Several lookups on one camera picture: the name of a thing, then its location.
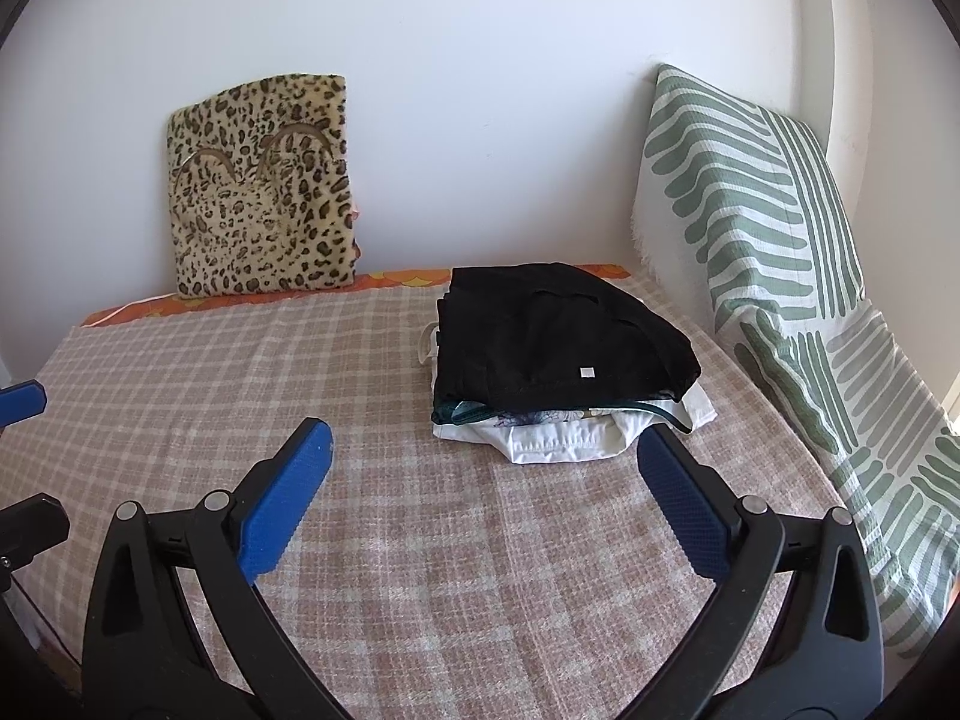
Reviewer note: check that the green striped white cushion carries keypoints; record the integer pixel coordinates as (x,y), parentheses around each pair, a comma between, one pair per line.
(750,202)

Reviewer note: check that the dark teal garment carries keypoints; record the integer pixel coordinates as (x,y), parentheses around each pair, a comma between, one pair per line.
(454,411)

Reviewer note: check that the white folded shirt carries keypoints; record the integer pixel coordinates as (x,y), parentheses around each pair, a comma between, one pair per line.
(555,446)

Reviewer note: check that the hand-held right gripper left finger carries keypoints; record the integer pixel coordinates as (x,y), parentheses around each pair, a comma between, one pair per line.
(289,499)

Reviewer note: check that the black shirt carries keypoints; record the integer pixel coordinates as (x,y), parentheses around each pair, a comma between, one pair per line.
(540,330)

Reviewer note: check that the leopard print cushion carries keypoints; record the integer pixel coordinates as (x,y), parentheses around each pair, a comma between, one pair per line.
(262,187)

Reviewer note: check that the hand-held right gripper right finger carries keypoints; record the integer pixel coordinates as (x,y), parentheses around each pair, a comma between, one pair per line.
(679,499)

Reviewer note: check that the pink checked blanket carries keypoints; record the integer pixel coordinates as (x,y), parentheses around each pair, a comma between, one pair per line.
(450,540)

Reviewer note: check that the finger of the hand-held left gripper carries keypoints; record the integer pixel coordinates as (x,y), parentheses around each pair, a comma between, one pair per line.
(22,405)
(37,525)

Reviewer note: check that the white floral garment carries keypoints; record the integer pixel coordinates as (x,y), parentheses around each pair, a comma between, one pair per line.
(540,418)

